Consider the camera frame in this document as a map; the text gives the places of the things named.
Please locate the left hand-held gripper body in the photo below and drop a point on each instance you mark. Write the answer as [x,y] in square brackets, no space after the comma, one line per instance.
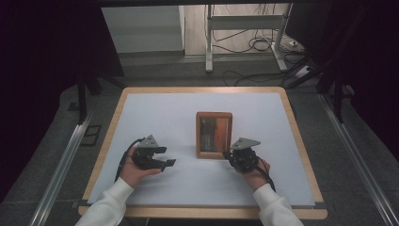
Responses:
[147,153]

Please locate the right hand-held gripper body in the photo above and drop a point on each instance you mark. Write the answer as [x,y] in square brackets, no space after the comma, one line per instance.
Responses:
[244,157]

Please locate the wooden picture frame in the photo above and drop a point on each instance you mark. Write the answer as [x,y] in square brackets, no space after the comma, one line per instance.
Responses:
[213,135]

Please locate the person's right hand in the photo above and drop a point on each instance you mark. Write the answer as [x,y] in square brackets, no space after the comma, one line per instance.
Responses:
[255,177]

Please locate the person's left hand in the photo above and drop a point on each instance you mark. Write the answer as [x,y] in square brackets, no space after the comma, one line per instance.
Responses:
[133,175]

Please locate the white table mat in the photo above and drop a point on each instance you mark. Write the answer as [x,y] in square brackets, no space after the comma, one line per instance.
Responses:
[163,119]

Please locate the black floor plate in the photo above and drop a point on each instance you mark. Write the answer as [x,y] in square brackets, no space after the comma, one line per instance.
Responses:
[91,135]

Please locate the wooden-edged table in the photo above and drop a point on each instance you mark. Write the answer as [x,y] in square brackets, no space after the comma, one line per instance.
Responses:
[204,212]

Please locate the black metal stand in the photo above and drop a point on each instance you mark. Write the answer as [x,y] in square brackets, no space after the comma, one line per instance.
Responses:
[82,100]
[338,97]

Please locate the white power strip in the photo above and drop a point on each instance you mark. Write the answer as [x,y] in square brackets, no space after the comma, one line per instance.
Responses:
[302,71]

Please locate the grey cabinet panel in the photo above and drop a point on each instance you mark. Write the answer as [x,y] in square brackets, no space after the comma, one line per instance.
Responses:
[144,29]

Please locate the dark curtain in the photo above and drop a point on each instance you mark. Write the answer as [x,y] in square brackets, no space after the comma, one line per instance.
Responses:
[40,78]
[370,62]

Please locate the aluminium floor rail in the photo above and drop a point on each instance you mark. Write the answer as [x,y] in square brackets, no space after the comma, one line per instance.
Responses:
[59,172]
[357,163]

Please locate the white metal desk frame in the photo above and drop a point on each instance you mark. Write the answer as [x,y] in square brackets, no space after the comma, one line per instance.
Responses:
[208,47]

